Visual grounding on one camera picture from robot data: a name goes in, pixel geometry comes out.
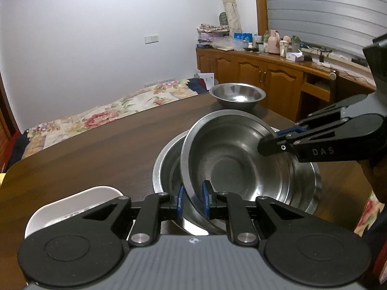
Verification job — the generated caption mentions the grey window blind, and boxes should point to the grey window blind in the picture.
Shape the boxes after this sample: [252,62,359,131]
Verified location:
[264,0,387,59]

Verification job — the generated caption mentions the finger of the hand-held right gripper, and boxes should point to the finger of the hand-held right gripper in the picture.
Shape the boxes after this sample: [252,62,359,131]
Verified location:
[276,94,369,137]
[257,116,363,164]

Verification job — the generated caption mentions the pink kettle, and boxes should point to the pink kettle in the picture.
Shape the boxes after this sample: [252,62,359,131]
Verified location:
[268,29,280,54]

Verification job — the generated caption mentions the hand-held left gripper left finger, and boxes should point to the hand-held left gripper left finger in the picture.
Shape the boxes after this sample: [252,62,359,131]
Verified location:
[81,185,186,247]

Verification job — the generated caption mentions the dark red folded clothes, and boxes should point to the dark red folded clothes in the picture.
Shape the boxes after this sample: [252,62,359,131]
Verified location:
[12,131,31,160]

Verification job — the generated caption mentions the dark blue cloth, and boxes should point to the dark blue cloth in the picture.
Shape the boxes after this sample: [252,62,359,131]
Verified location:
[187,79,214,95]

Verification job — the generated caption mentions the large steel bowl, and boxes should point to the large steel bowl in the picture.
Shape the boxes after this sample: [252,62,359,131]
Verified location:
[152,127,321,237]

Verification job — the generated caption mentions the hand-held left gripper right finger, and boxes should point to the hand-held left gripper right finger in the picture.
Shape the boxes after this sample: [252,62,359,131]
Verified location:
[201,180,304,247]

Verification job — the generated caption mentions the wooden louvered wardrobe door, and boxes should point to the wooden louvered wardrobe door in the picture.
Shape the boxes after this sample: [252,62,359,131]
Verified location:
[0,72,17,173]

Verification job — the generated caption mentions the floral blanket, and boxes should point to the floral blanket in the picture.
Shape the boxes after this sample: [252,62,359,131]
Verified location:
[21,78,212,159]

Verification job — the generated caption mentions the wooden sideboard cabinet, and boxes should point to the wooden sideboard cabinet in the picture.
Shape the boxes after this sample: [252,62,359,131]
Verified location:
[196,47,378,121]

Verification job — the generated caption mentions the large floral white plate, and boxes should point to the large floral white plate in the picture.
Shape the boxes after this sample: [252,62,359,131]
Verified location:
[24,186,135,239]

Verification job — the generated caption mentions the white paper bag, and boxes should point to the white paper bag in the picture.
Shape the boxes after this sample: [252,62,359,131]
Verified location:
[193,72,216,87]

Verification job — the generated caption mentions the wooden window frame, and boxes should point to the wooden window frame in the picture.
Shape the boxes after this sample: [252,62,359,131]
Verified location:
[253,0,269,37]

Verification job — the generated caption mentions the cream curtain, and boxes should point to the cream curtain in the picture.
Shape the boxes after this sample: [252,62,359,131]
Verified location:
[215,0,242,34]

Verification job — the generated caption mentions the stack of folded cloths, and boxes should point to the stack of folded cloths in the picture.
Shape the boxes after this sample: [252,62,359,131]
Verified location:
[196,22,231,41]

